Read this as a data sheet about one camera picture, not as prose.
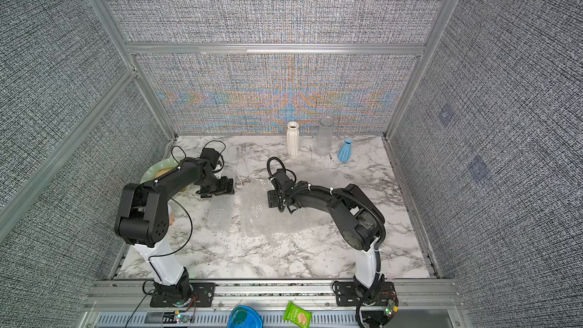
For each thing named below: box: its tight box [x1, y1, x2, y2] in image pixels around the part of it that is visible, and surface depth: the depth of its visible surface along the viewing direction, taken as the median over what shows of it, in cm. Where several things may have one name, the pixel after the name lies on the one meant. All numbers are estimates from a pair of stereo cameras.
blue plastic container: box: [226, 305, 264, 328], surface depth 63 cm
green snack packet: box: [282, 300, 313, 328], surface depth 70 cm
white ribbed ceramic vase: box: [286, 121, 300, 158], surface depth 105 cm
